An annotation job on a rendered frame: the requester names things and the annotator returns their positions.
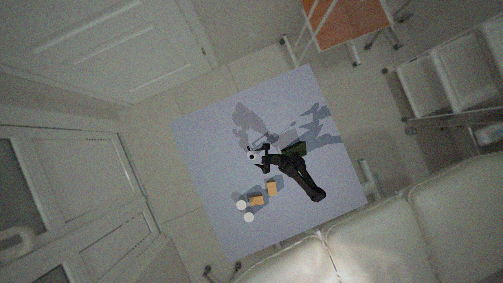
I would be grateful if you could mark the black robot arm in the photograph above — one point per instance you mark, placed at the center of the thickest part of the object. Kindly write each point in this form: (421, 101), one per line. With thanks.
(292, 169)

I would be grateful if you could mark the white cylinder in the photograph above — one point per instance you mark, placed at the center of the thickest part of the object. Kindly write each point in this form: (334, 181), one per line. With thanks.
(248, 214)
(241, 203)

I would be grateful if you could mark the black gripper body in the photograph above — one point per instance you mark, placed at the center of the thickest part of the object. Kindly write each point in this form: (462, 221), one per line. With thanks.
(266, 147)

